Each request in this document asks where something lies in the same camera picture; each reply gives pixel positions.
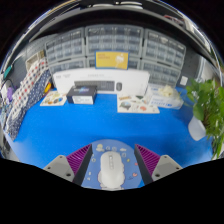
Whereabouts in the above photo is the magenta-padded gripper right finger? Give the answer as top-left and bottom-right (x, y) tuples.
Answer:
(134, 143), (184, 185)

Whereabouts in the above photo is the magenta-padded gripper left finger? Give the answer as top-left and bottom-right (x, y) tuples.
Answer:
(43, 143), (94, 187)

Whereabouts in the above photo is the white computer mouse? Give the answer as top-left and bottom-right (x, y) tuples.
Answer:
(97, 151), (125, 191)

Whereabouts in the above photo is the navy polka dot cloth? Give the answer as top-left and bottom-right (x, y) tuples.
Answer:
(5, 68), (53, 141)

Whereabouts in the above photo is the white tissue pack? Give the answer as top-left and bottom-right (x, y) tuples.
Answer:
(146, 84), (185, 110)

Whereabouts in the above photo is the small black labelled box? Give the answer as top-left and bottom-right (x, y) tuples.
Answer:
(66, 85), (98, 106)

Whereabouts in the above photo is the green potted plant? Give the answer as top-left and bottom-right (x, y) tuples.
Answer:
(184, 78), (224, 160)

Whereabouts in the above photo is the long white keyboard box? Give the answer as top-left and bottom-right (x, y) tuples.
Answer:
(53, 67), (151, 95)

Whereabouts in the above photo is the purple plastic object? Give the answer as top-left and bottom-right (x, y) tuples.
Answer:
(6, 87), (14, 103)

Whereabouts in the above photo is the red blue checkered cloth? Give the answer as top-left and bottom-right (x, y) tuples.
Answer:
(6, 58), (48, 124)

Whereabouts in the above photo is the teal plastic holder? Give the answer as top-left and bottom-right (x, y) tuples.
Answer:
(2, 64), (14, 79)

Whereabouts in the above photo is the white plastic basket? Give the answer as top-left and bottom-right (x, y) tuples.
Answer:
(25, 49), (46, 73)

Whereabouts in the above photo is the yellow and blue box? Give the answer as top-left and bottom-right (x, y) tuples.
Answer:
(95, 50), (130, 71)

